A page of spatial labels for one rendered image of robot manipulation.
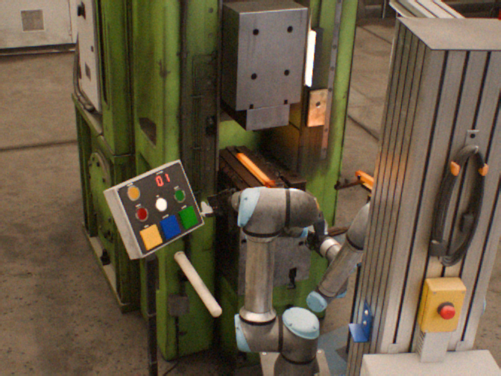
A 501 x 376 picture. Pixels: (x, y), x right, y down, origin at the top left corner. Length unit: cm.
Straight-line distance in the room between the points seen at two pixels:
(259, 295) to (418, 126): 85
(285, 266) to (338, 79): 90
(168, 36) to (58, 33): 537
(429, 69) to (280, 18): 139
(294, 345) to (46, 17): 630
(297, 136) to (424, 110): 178
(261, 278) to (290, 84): 106
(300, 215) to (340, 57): 129
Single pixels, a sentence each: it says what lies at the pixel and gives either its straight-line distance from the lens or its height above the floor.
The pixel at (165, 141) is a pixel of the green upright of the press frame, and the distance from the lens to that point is 294.
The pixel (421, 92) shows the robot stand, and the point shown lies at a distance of 151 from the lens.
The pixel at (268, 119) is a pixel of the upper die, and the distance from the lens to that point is 292.
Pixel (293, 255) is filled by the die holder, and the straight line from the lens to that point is 326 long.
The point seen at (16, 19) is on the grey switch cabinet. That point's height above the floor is 41.
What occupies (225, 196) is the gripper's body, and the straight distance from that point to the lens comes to 255.
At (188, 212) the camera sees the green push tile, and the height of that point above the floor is 103.
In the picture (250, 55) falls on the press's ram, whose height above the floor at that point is 159.
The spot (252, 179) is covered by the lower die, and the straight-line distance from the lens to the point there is 312.
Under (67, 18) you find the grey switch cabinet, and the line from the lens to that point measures 808.
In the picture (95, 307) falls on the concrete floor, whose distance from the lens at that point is 398.
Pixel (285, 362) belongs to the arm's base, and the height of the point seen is 90.
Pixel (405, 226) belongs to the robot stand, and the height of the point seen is 161.
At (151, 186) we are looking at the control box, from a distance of 269.
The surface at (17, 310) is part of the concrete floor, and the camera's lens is 404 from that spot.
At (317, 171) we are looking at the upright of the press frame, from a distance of 336.
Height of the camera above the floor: 243
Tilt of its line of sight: 28 degrees down
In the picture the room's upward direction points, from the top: 3 degrees clockwise
